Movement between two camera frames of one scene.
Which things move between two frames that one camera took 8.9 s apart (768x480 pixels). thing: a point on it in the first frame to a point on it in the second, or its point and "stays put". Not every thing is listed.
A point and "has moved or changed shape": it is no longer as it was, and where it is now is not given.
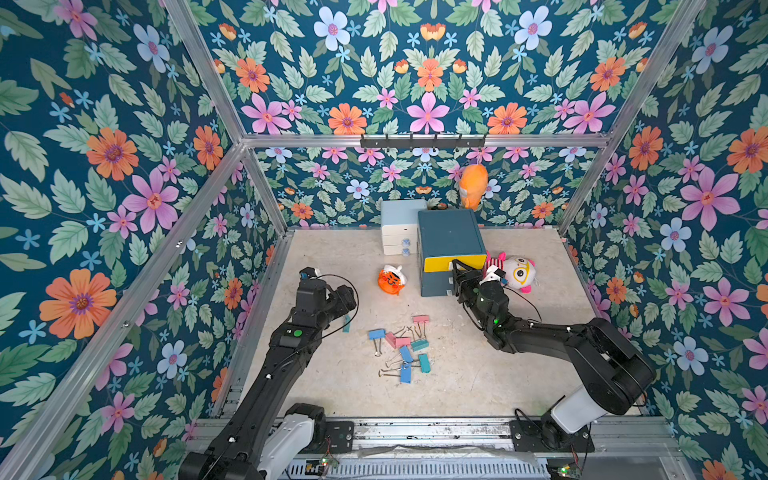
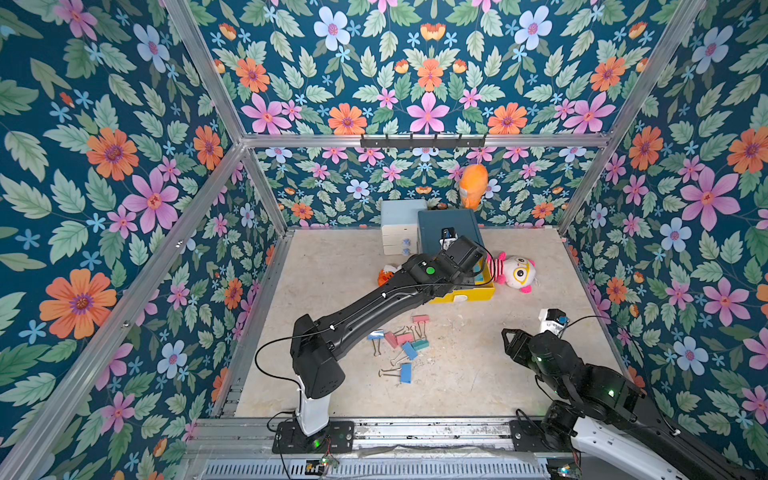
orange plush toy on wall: x=474 y=182 stays put
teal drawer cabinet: x=445 y=235 stays put
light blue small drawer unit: x=400 y=226 stays put
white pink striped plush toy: x=519 y=271 stays put
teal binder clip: x=420 y=345 stays put
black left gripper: x=348 y=300 to x=466 y=273
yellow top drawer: x=443 y=264 has moved or changed shape
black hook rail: x=422 y=142 stays put
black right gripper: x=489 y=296 to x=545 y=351
